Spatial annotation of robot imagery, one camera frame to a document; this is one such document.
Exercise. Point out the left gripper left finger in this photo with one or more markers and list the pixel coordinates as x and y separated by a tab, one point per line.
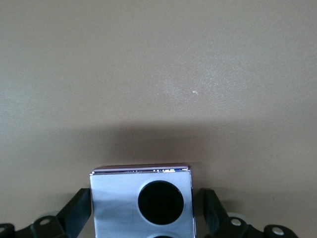
71	215

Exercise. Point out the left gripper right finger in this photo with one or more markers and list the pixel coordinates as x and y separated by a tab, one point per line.
223	225

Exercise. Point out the lavender flip phone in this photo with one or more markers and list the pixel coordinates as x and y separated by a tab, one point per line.
116	198

